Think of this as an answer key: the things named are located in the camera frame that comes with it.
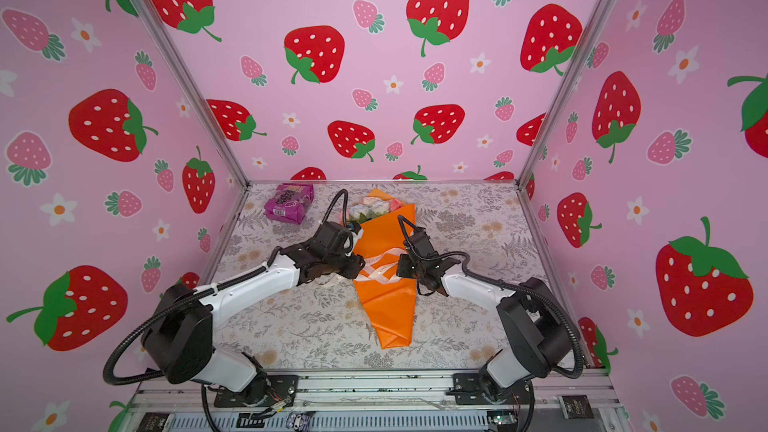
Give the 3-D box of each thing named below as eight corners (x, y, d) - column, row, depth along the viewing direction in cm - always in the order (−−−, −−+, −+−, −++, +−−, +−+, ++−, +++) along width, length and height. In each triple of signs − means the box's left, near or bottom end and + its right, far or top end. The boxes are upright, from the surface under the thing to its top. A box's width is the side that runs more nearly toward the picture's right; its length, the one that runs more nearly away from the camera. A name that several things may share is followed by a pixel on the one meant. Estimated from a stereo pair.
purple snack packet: (267, 226, 109) (261, 215, 104) (278, 193, 120) (273, 182, 115) (306, 226, 109) (302, 215, 104) (314, 193, 120) (311, 182, 115)
